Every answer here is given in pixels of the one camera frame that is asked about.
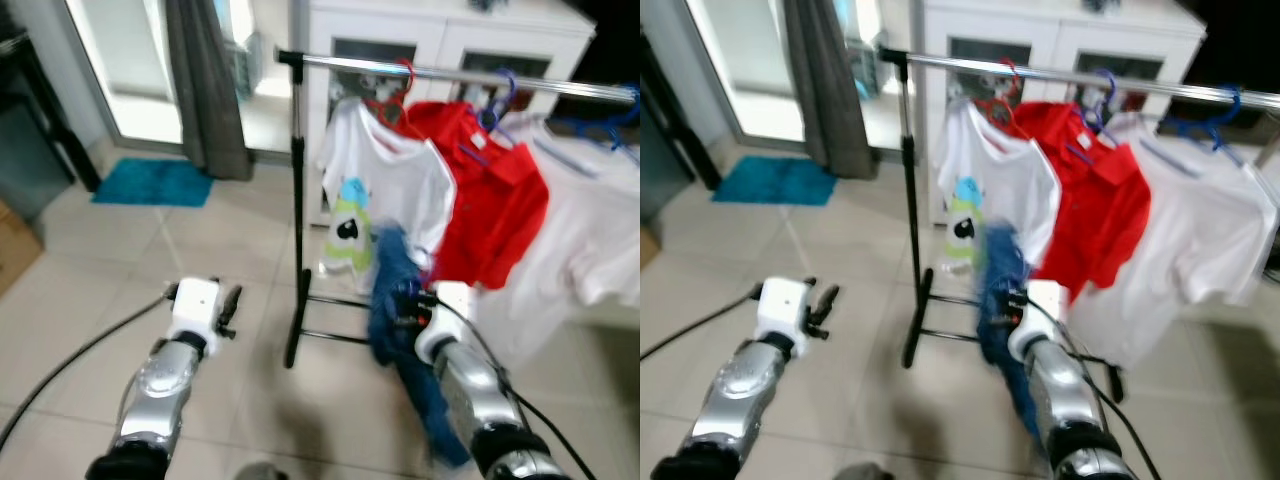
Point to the red plastic hanger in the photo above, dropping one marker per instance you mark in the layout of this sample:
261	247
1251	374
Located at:
385	105
995	105

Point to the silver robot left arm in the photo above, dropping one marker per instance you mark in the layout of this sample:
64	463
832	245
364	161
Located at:
160	390
745	390

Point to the blue denim jeans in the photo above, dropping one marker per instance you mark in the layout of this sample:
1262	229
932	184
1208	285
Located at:
390	270
995	265

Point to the black cabinet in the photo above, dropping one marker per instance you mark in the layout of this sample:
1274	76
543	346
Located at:
670	150
30	150

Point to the silver clothes rack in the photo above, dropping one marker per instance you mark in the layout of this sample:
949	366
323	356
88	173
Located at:
298	180
909	180

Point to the plain white t-shirt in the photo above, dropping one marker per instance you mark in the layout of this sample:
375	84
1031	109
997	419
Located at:
580	240
1200	230

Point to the teal floor mat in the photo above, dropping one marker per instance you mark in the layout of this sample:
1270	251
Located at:
150	182
775	182

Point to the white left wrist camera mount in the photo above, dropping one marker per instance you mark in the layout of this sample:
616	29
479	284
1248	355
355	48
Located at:
195	305
785	305

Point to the white glass-door cabinet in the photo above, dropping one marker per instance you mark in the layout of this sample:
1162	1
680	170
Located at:
440	30
1050	30

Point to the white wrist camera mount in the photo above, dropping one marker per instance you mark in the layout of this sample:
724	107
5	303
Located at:
785	305
195	305
450	310
1045	305

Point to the white cartoon print t-shirt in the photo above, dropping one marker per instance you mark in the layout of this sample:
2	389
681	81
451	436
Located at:
400	170
1010	165

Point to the blue plastic hanger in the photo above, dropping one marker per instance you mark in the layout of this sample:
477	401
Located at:
1205	125
590	125

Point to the grey robot left leg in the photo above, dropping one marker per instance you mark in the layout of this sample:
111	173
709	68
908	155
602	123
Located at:
262	472
862	473

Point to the white framed glass door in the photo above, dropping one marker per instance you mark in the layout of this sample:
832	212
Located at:
750	60
130	60

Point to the grey curtain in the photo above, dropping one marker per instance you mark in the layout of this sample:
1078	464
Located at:
825	90
205	90

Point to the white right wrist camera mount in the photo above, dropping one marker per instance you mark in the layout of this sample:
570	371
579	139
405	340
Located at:
1045	305
450	310

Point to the purple plastic hanger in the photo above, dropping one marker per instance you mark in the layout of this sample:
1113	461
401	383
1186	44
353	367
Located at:
497	110
1100	110

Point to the red polo shirt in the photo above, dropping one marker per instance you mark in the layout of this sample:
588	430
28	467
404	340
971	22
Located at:
500	210
1110	210

